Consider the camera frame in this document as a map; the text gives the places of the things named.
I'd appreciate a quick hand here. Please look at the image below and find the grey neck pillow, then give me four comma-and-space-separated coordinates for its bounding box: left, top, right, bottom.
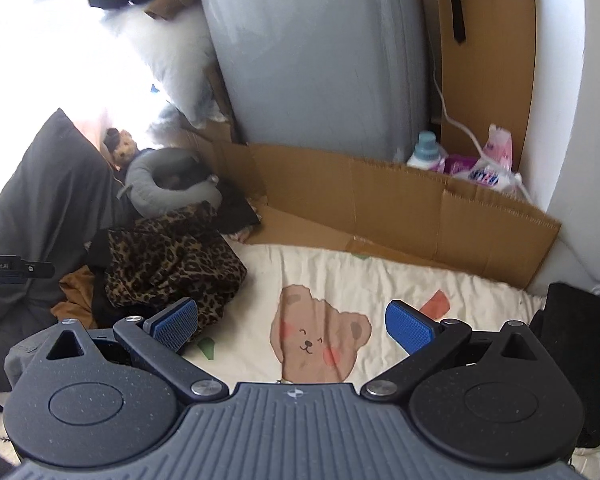
121, 148, 223, 218

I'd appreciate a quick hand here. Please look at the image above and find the pink spray bottle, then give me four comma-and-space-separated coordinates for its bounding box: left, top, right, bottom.
483, 125, 514, 170

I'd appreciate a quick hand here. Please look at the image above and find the dark grey pillow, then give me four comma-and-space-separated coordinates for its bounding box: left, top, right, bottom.
0, 110, 133, 392

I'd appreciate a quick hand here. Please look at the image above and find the small teddy bear toy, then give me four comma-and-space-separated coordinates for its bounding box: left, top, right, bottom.
104, 128, 140, 169

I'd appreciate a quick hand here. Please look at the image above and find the purple white detergent pouch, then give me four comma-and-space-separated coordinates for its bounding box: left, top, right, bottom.
444, 155, 520, 196

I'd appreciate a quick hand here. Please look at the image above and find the white pillow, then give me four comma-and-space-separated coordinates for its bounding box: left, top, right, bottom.
102, 4, 227, 128

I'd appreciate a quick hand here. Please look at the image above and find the black folded clothes stack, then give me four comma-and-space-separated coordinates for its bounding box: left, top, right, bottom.
530, 283, 600, 448

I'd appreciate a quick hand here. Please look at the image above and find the cream bear print bedsheet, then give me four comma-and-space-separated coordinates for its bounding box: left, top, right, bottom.
183, 243, 545, 387

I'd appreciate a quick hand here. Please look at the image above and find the brown cardboard sheet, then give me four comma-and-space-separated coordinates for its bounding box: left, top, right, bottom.
188, 133, 560, 288

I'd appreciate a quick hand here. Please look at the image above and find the tall brown cardboard panel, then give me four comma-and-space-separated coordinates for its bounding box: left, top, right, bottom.
438, 0, 536, 166

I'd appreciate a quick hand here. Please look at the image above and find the blue cap detergent bottle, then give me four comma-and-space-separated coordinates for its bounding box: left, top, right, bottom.
406, 131, 443, 172

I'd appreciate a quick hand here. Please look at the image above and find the grey wrapped appliance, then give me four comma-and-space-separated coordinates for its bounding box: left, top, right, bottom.
201, 0, 429, 162

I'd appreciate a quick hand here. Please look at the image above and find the leopard print garment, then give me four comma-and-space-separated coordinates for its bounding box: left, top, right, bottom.
87, 202, 247, 336

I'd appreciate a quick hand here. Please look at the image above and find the brown garment on bed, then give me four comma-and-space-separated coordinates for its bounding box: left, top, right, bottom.
50, 266, 104, 330

